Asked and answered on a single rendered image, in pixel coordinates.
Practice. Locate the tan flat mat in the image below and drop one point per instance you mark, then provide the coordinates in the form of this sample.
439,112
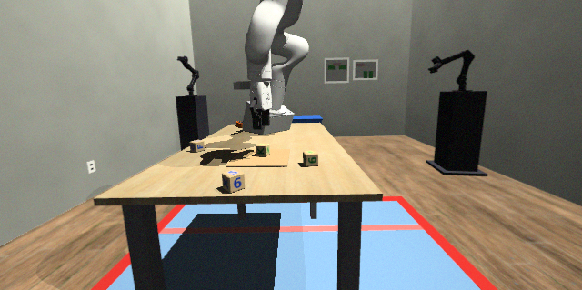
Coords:
248,158

